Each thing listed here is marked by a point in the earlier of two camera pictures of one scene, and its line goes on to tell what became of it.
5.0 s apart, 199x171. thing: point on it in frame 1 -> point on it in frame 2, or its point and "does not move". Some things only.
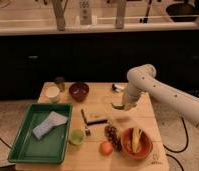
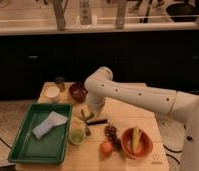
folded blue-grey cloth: [51, 120] does not move
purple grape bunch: [112, 135] does not move
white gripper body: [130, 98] -> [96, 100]
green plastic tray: [53, 145] does not move
